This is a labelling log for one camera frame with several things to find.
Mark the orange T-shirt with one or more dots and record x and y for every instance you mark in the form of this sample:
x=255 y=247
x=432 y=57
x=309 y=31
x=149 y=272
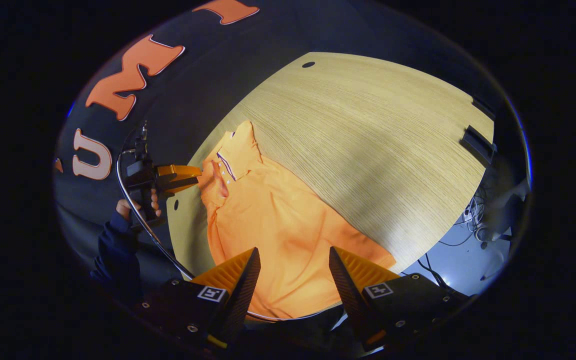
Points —
x=278 y=225

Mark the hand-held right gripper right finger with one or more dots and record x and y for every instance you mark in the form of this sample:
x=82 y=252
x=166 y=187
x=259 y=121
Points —
x=348 y=295

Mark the grey furniture piece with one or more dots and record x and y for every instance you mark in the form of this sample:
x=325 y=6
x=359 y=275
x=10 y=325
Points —
x=505 y=200

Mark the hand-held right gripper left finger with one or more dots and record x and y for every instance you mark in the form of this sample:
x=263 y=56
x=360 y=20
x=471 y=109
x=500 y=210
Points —
x=243 y=295

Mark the black table bracket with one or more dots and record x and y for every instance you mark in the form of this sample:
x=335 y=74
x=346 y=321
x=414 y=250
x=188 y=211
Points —
x=478 y=145
x=483 y=107

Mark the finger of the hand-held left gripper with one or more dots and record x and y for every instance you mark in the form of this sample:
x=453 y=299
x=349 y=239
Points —
x=180 y=171
x=180 y=185

